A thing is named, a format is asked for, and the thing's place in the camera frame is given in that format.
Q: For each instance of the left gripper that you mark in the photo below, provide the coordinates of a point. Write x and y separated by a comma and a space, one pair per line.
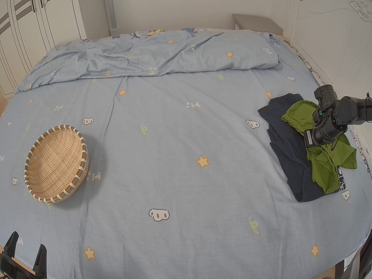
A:
8, 267

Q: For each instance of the green shorts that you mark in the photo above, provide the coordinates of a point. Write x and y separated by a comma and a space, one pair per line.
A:
324, 170

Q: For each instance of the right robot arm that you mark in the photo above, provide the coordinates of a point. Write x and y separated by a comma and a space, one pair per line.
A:
348, 109

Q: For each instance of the round woven basket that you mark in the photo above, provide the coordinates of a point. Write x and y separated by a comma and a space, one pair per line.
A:
55, 161

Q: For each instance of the bed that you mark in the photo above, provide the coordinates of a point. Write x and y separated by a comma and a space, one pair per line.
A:
174, 155

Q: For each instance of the dark blue garment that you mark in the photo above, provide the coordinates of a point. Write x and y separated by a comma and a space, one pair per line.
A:
290, 158

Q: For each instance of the white wardrobe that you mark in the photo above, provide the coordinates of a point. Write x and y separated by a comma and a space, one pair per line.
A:
32, 30

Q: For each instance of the pale blue quilt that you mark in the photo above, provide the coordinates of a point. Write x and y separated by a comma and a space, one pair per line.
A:
162, 54

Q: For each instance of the grey bedside table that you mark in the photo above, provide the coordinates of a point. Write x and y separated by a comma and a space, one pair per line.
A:
255, 23

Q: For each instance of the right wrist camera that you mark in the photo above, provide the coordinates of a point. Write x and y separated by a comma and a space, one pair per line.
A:
309, 138

